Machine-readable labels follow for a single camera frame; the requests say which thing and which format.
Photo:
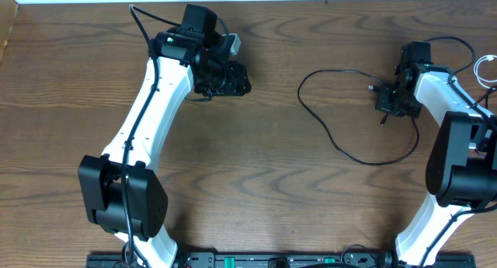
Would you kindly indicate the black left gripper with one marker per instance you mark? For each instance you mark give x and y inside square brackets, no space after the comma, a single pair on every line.
[241,81]

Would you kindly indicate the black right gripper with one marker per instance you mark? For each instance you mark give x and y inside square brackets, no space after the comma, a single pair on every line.
[382,101]

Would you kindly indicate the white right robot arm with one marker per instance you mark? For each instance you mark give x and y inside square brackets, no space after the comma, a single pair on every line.
[461,169]

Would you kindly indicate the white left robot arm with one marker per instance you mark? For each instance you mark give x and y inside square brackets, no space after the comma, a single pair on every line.
[120,188]

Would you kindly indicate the wooden side panel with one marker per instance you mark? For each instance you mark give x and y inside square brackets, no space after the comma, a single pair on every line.
[8,13]

